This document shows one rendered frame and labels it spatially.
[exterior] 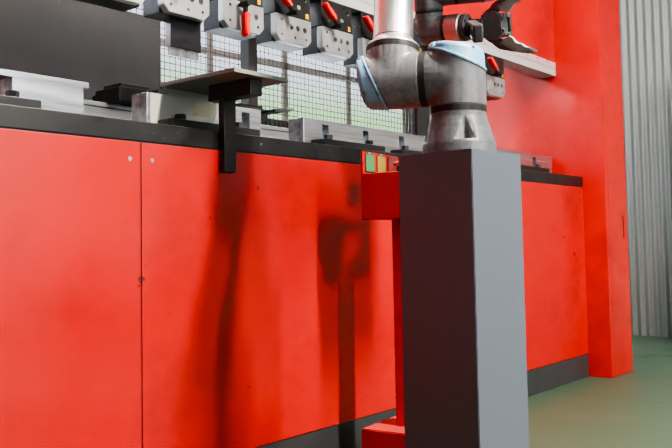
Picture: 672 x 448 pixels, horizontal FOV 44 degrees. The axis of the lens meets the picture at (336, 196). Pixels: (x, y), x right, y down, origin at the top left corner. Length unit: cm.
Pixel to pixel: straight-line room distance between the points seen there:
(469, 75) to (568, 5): 231
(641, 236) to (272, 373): 368
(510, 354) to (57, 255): 92
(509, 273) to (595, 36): 233
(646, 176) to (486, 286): 392
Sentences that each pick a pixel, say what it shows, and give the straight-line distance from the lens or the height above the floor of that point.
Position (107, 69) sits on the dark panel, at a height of 114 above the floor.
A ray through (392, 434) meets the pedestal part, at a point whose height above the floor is 11.
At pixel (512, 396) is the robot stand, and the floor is 29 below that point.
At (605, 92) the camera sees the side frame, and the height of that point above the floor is 124.
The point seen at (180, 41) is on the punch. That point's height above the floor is 112.
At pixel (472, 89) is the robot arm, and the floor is 90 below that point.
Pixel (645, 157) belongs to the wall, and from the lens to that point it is 550.
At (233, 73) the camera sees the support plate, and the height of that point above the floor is 99.
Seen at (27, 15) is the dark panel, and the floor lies 126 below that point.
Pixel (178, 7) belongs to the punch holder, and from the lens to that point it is 216.
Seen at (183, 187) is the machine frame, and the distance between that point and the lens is 195.
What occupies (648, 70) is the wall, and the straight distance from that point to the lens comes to 556.
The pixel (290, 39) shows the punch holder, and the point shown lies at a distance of 243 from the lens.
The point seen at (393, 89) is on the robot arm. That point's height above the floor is 91.
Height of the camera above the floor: 60
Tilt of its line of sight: 3 degrees up
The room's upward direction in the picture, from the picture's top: 1 degrees counter-clockwise
